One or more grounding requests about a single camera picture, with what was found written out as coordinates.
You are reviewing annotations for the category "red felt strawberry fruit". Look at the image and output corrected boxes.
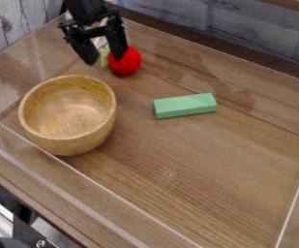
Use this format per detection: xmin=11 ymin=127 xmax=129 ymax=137
xmin=100 ymin=46 xmax=141 ymax=76

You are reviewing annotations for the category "green rectangular block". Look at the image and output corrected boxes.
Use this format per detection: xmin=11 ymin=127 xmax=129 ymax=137
xmin=152 ymin=93 xmax=217 ymax=119

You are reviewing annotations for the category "black metal table bracket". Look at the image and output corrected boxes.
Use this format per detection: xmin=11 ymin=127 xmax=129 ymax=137
xmin=12 ymin=215 xmax=59 ymax=248

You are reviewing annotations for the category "wooden bowl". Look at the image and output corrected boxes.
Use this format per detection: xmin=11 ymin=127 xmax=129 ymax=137
xmin=19 ymin=75 xmax=116 ymax=156

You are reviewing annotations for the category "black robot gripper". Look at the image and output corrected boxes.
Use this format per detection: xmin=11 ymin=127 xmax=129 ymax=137
xmin=59 ymin=0 xmax=128 ymax=65

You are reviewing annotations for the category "clear acrylic tray enclosure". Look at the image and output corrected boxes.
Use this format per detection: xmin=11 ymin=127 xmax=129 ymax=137
xmin=0 ymin=22 xmax=299 ymax=248

